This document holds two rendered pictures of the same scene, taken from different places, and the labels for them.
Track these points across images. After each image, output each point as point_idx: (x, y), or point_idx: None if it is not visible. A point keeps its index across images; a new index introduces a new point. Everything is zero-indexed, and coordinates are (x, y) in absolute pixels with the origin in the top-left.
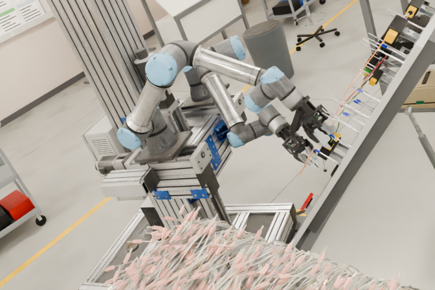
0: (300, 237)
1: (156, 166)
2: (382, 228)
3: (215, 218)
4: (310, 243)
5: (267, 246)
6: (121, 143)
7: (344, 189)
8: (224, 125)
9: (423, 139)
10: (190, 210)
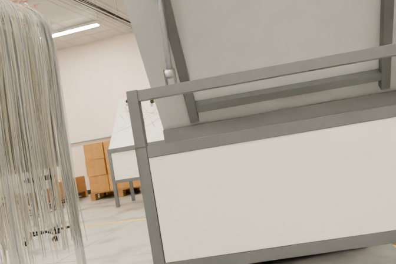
0: (155, 102)
1: None
2: None
3: None
4: (191, 134)
5: (25, 16)
6: None
7: (176, 68)
8: None
9: (157, 1)
10: (34, 4)
